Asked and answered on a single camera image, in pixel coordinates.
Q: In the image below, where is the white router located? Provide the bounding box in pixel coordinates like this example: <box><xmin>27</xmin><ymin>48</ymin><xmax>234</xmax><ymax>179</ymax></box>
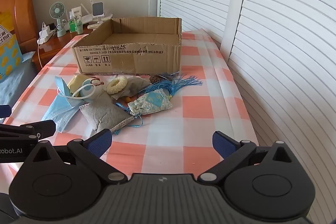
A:
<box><xmin>79</xmin><ymin>4</ymin><xmax>114</xmax><ymax>29</ymax></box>

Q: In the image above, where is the wooden headboard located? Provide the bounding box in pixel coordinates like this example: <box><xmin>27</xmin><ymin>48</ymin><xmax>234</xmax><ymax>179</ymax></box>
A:
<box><xmin>0</xmin><ymin>0</ymin><xmax>38</xmax><ymax>52</ymax></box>

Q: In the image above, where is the light blue plush toy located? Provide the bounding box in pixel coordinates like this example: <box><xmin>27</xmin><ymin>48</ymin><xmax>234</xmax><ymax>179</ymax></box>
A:
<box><xmin>79</xmin><ymin>77</ymin><xmax>105</xmax><ymax>103</ymax></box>

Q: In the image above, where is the white card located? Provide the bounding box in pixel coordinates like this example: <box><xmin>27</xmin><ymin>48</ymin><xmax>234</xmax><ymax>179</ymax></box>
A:
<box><xmin>71</xmin><ymin>6</ymin><xmax>82</xmax><ymax>20</ymax></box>

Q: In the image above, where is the brownish grey pouch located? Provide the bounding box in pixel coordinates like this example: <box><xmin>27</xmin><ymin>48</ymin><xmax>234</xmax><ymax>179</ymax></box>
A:
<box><xmin>113</xmin><ymin>76</ymin><xmax>153</xmax><ymax>102</ymax></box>

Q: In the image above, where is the wooden nightstand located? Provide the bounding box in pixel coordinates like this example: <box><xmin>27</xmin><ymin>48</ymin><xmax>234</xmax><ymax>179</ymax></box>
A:
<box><xmin>31</xmin><ymin>13</ymin><xmax>114</xmax><ymax>73</ymax></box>

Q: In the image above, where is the brown cardboard box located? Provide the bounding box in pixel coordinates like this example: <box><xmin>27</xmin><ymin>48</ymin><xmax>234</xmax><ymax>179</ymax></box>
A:
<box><xmin>72</xmin><ymin>17</ymin><xmax>183</xmax><ymax>75</ymax></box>

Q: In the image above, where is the cream scrunchie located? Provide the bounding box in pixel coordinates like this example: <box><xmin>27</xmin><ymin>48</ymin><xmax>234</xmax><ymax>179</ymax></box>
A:
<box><xmin>106</xmin><ymin>76</ymin><xmax>128</xmax><ymax>95</ymax></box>

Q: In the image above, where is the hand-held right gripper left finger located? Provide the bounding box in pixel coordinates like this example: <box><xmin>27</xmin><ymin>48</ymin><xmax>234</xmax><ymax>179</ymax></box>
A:
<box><xmin>25</xmin><ymin>129</ymin><xmax>126</xmax><ymax>185</ymax></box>

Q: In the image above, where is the blue face mask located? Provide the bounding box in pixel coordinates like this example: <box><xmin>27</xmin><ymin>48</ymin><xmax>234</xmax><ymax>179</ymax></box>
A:
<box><xmin>42</xmin><ymin>76</ymin><xmax>94</xmax><ymax>133</ymax></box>

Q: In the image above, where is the blue floral tassel sachet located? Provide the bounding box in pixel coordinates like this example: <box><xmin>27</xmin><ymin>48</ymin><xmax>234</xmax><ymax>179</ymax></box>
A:
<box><xmin>115</xmin><ymin>72</ymin><xmax>204</xmax><ymax>128</ymax></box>

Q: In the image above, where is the pale yellow cloth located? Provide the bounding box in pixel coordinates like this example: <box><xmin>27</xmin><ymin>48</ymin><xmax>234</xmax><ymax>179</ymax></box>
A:
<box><xmin>67</xmin><ymin>74</ymin><xmax>88</xmax><ymax>97</ymax></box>

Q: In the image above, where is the white cable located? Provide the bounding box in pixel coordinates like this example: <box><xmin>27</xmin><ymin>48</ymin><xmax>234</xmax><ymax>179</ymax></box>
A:
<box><xmin>37</xmin><ymin>43</ymin><xmax>44</xmax><ymax>70</ymax></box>

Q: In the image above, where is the blue bedding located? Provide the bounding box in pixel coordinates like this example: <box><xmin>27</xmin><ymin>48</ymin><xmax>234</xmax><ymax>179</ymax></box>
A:
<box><xmin>0</xmin><ymin>51</ymin><xmax>38</xmax><ymax>120</ymax></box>

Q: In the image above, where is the grey lace-edged sachet pillow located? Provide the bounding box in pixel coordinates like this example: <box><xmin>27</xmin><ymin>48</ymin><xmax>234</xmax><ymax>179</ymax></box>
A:
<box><xmin>79</xmin><ymin>94</ymin><xmax>135</xmax><ymax>135</ymax></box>

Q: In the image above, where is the white charger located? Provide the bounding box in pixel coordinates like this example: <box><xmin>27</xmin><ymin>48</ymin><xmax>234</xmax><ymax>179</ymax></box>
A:
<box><xmin>38</xmin><ymin>22</ymin><xmax>57</xmax><ymax>45</ymax></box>

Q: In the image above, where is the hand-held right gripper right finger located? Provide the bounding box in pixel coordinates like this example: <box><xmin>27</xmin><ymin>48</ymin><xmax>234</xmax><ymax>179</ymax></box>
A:
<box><xmin>197</xmin><ymin>131</ymin><xmax>302</xmax><ymax>184</ymax></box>

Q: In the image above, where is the white stand with blue screen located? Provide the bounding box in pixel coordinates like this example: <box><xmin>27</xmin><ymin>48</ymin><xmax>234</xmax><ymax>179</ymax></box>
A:
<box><xmin>91</xmin><ymin>0</ymin><xmax>106</xmax><ymax>25</ymax></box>

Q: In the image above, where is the mint green desk fan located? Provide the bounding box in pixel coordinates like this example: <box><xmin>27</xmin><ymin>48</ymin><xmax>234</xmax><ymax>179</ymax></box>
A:
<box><xmin>49</xmin><ymin>2</ymin><xmax>68</xmax><ymax>38</ymax></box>

